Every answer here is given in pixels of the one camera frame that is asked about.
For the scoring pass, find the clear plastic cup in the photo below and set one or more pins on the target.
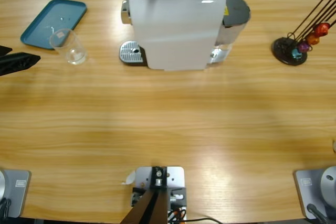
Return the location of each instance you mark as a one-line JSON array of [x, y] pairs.
[[74, 56]]

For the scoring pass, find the dark camera mast post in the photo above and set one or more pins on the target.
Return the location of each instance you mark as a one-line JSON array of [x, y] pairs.
[[149, 208]]

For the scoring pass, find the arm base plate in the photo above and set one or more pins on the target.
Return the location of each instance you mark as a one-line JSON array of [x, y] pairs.
[[315, 190], [18, 195]]

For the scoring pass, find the silver drip tray grille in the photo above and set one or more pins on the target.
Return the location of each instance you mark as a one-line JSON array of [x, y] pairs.
[[130, 51]]

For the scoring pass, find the teal plastic tray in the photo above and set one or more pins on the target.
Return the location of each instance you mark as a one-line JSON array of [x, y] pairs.
[[44, 22]]

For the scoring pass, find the white tape tab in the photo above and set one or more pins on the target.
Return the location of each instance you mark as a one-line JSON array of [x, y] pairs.
[[130, 178]]

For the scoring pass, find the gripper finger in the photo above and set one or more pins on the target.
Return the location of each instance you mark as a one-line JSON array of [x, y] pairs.
[[17, 62], [4, 51]]

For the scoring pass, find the clear water tank dark lid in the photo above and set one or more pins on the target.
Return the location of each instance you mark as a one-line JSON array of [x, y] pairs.
[[236, 9]]

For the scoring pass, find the white mount block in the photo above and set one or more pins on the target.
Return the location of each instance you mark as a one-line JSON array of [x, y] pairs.
[[174, 179]]

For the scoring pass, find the orange coffee capsule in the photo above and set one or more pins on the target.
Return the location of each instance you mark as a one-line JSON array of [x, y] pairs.
[[313, 39]]

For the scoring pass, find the black capsule holder with rods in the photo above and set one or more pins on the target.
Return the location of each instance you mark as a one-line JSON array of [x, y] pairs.
[[282, 49]]

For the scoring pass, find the purple coffee capsule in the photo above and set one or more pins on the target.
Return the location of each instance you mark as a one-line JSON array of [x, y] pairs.
[[303, 47]]

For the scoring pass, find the red coffee capsule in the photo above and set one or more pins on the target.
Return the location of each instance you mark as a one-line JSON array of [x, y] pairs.
[[321, 30]]

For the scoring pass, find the blue coffee capsule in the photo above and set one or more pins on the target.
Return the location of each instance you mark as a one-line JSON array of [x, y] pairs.
[[296, 54]]

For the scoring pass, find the white capsule coffee machine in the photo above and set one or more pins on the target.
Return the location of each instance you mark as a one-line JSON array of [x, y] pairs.
[[173, 30]]

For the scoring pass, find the beige round object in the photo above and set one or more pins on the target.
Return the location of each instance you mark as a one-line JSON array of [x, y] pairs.
[[334, 146]]

